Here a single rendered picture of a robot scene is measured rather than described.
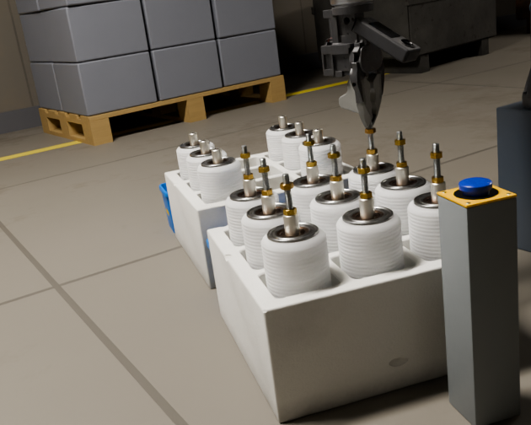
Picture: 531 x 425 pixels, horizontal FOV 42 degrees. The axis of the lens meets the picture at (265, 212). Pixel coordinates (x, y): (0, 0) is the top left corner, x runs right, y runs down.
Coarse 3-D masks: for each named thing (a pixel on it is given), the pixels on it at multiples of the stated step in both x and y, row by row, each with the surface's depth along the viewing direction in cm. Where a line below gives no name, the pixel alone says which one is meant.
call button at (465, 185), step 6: (462, 180) 86; (468, 180) 85; (474, 180) 85; (480, 180) 85; (486, 180) 84; (462, 186) 84; (468, 186) 84; (474, 186) 83; (480, 186) 83; (486, 186) 83; (468, 192) 84; (474, 192) 84; (480, 192) 84; (486, 192) 84
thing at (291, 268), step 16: (304, 240) 95; (320, 240) 96; (272, 256) 96; (288, 256) 95; (304, 256) 95; (320, 256) 96; (272, 272) 97; (288, 272) 96; (304, 272) 96; (320, 272) 97; (272, 288) 99; (288, 288) 97; (304, 288) 96
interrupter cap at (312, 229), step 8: (304, 224) 101; (312, 224) 100; (272, 232) 100; (280, 232) 99; (304, 232) 99; (312, 232) 97; (272, 240) 97; (280, 240) 96; (288, 240) 95; (296, 240) 95
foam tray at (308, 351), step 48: (240, 288) 105; (336, 288) 96; (384, 288) 96; (432, 288) 99; (240, 336) 115; (288, 336) 94; (336, 336) 96; (384, 336) 99; (432, 336) 101; (288, 384) 96; (336, 384) 98; (384, 384) 101
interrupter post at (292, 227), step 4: (284, 216) 97; (288, 216) 97; (292, 216) 97; (296, 216) 97; (284, 220) 98; (288, 220) 97; (292, 220) 97; (296, 220) 97; (284, 224) 98; (288, 224) 97; (292, 224) 97; (296, 224) 97; (284, 228) 98; (288, 228) 97; (292, 228) 97; (296, 228) 98; (288, 232) 98; (292, 232) 98; (296, 232) 98
